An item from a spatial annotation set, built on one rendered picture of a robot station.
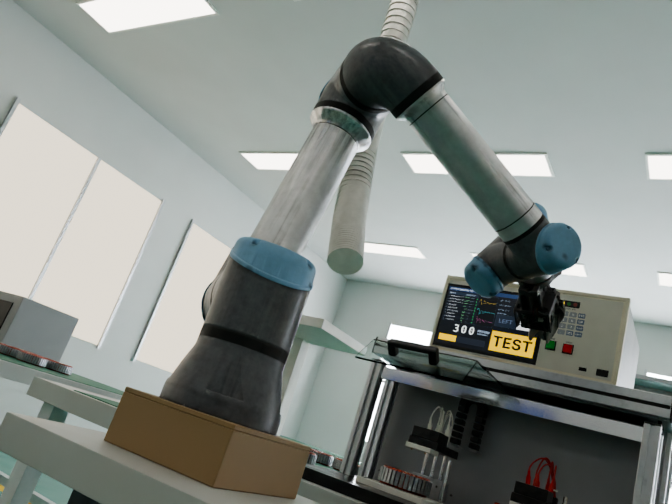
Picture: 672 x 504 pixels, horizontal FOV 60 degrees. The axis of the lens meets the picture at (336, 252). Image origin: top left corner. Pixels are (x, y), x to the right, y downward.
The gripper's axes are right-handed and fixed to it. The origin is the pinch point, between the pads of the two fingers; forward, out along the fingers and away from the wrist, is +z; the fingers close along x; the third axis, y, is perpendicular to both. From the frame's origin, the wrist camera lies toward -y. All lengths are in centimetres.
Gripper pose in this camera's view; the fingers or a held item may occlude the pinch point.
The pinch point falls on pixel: (545, 333)
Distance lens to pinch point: 137.6
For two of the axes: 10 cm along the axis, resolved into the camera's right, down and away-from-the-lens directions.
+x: 8.3, 0.9, -5.5
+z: 3.0, 7.6, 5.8
